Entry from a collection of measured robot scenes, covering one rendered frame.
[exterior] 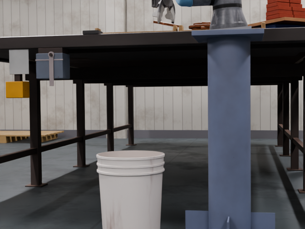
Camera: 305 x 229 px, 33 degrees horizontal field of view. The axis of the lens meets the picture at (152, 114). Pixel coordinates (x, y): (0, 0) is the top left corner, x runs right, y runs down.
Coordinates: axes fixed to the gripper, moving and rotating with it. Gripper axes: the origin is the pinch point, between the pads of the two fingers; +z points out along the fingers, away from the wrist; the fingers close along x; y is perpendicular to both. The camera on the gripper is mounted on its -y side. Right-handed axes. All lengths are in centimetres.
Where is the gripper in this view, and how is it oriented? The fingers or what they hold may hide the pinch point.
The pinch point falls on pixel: (166, 23)
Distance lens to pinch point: 264.0
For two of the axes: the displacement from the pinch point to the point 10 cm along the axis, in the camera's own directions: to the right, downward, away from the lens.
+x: -6.7, 0.3, -7.5
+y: -7.5, -0.1, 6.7
